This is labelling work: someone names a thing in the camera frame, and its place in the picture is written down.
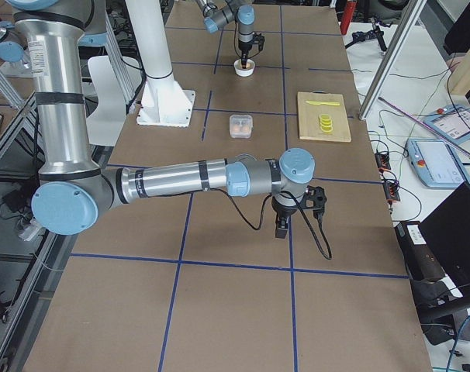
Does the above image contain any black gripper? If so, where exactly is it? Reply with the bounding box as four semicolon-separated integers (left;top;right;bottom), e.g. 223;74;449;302
271;195;299;239
238;41;252;69

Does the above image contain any clear plastic egg carton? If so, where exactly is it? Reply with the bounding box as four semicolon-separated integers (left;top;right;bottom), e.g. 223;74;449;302
229;114;253;139

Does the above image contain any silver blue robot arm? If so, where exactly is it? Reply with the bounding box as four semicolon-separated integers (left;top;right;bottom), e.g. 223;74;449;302
195;0;264;70
11;1;326;238

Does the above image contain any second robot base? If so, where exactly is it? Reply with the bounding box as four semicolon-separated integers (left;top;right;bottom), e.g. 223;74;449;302
0;21;32;78

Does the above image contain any black box on floor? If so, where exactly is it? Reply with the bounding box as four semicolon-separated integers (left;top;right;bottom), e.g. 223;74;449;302
395;221;445;283

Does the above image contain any white ceramic bowl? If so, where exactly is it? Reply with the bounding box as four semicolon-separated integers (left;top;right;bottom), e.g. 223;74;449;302
233;59;255;78

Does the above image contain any yellow plastic knife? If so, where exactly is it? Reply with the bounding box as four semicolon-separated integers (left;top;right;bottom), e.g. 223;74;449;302
306;100;340;107

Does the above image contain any bamboo cutting board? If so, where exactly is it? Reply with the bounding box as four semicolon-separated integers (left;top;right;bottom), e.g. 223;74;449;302
297;91;351;143

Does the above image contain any orange black small device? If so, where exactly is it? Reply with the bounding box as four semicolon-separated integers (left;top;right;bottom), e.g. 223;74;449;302
375;151;400;205

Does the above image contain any red cylinder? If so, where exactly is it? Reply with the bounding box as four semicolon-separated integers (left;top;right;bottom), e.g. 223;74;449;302
340;0;357;36

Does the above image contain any blue teach pendant near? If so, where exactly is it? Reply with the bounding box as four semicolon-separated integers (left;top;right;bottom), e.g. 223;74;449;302
406;138;468;189

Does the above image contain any blue teach pendant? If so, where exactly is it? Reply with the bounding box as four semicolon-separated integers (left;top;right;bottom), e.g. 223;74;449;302
423;105;470;145
406;138;468;189

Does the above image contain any black monitor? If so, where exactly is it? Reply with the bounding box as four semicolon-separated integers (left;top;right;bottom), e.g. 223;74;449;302
420;182;470;285

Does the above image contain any long reacher grabber stick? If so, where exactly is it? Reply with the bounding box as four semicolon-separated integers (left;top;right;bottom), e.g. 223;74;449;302
378;97;470;160

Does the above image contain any blue teach pendant far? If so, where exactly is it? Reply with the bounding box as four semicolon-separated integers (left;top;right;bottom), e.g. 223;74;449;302
423;105;470;145

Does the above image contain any white power strip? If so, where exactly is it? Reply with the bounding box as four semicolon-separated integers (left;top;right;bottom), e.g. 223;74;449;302
18;217;44;242

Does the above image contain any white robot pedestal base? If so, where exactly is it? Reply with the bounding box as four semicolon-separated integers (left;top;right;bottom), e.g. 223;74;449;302
126;0;195;127

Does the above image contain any black camera tripod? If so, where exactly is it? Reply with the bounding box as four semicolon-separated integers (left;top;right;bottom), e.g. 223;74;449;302
345;18;392;52

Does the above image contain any aluminium frame post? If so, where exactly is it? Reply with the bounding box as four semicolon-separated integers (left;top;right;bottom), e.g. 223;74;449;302
358;0;427;120

